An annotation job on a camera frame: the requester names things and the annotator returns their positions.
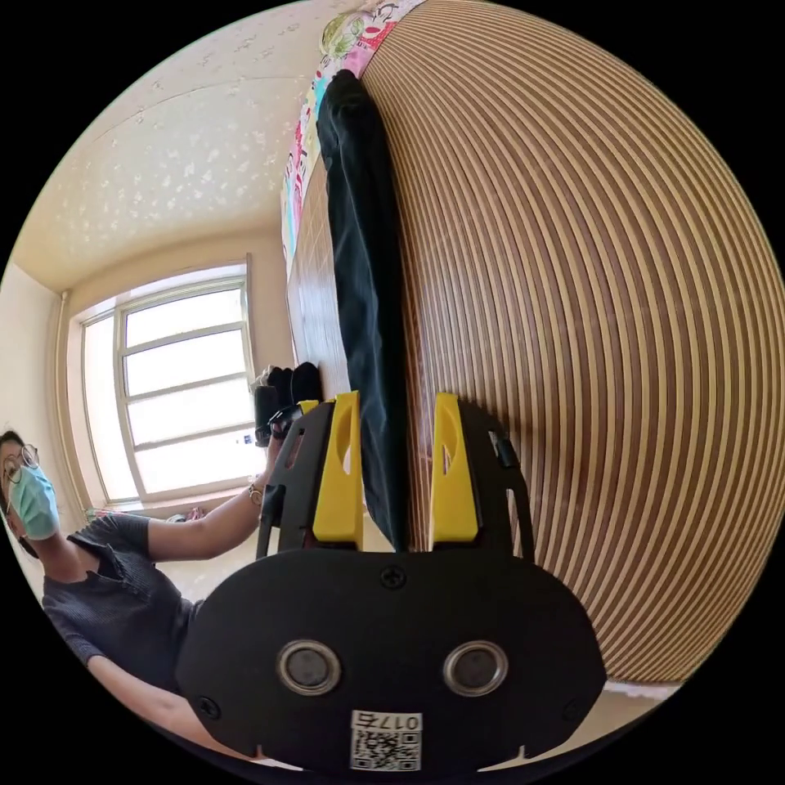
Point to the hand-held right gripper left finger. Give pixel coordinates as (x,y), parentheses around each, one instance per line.
(336,490)

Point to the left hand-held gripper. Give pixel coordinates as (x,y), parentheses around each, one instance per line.
(283,423)

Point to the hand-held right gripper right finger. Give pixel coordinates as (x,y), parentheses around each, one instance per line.
(452,497)

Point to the black pants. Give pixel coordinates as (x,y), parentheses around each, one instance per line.
(362,276)

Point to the person's left forearm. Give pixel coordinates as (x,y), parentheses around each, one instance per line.
(202,530)

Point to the person's right forearm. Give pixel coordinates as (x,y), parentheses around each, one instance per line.
(153,705)

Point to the person's left hand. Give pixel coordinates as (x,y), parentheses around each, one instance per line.
(273,461)

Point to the pile of clothes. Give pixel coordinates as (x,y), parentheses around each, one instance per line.
(302,381)

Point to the window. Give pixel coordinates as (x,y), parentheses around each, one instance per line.
(184,392)

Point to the bed with striped woven mat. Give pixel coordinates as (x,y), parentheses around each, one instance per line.
(552,306)

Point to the person's body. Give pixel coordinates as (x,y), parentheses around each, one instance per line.
(110,601)

